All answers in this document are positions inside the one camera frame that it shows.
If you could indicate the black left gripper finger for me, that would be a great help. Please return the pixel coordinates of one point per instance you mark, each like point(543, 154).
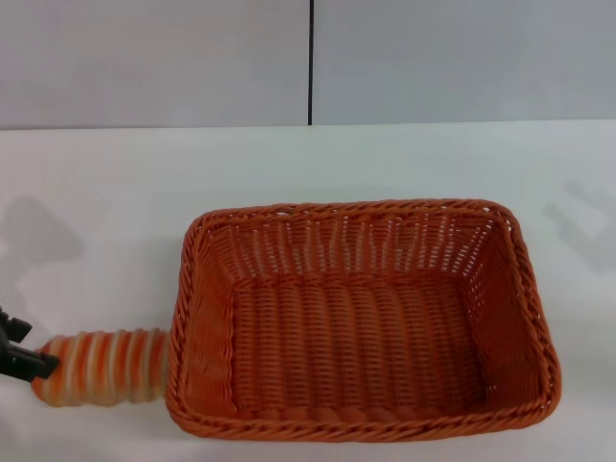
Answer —
point(29, 363)
point(14, 328)

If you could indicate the orange white striped bread roll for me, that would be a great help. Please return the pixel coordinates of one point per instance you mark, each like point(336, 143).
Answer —
point(106, 366)

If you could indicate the orange woven plastic basket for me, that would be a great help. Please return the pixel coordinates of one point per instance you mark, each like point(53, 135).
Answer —
point(356, 337)

